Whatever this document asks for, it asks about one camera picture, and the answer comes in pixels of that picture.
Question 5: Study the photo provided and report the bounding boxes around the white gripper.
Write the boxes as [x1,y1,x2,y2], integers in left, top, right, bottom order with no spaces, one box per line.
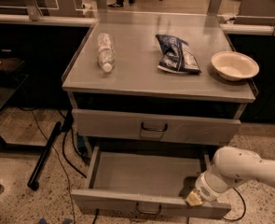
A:
[186,171,220,206]

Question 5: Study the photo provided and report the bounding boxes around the grey drawer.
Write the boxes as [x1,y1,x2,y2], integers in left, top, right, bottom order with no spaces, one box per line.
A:
[72,146,231,219]
[72,109,241,146]

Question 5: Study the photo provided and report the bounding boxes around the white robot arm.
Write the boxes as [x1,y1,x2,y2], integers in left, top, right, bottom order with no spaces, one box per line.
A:
[186,147,275,206]

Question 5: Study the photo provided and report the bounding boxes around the grey top drawer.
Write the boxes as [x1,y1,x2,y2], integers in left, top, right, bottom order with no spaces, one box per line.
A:
[72,109,241,146]

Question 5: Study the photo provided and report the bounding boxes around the grey drawer cabinet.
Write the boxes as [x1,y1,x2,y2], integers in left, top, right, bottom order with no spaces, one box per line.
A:
[62,13,254,150]

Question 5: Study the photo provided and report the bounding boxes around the white bowl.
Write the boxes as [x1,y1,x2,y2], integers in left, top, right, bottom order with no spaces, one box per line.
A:
[212,51,259,81]

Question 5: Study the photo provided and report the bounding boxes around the blue chip bag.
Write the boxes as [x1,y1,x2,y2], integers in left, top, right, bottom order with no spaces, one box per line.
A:
[156,35,201,75]

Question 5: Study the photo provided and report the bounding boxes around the black metal stand leg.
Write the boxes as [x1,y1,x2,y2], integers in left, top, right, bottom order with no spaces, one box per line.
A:
[27,121,62,190]

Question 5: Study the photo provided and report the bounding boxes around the clear plastic water bottle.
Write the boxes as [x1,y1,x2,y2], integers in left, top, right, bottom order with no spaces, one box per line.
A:
[97,33,116,73]

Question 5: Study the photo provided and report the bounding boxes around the dark side shelf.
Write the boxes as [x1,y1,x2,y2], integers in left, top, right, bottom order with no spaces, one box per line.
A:
[0,49,28,110]

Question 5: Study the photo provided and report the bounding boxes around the black cable at right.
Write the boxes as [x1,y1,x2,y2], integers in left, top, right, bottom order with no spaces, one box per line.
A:
[222,187,247,222]

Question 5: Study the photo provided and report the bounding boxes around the black floor cable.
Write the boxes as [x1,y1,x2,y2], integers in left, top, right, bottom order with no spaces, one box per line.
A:
[19,105,100,224]

